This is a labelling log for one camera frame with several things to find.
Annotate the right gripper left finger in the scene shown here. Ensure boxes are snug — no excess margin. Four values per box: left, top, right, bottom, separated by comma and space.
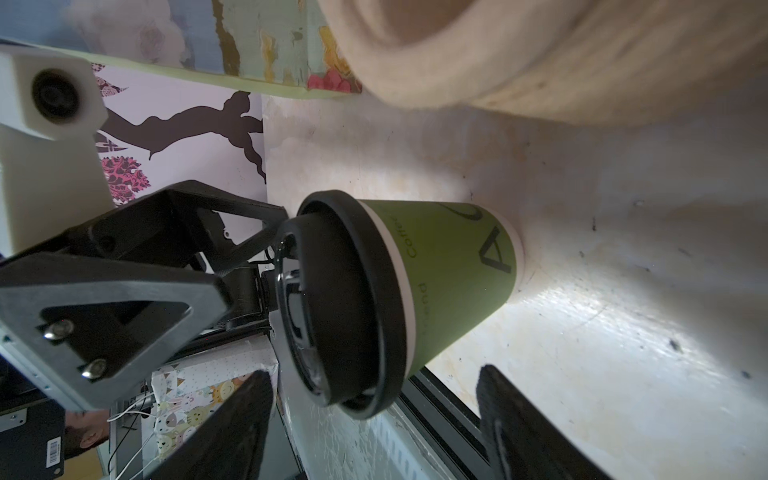
149, 371, 274, 480

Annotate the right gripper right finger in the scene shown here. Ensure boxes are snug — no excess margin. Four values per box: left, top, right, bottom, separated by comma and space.
476, 365, 609, 479

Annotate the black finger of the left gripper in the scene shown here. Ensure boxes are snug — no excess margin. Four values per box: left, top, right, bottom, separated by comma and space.
65, 180, 288, 270
1, 253, 232, 411

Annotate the black coffee lid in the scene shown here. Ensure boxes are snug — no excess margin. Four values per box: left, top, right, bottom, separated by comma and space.
276, 190, 407, 420

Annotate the green paper cup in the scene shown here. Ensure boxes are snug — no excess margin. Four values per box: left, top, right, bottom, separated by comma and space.
361, 200, 524, 376

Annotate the paper gift bag with handles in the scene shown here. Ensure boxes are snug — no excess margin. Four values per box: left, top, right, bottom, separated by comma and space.
1, 0, 362, 99

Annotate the brown pulp cup carrier stack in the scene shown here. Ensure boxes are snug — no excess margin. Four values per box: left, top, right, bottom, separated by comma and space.
320, 0, 767, 125

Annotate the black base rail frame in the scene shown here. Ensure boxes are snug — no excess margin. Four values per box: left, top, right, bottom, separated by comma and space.
396, 368, 492, 480

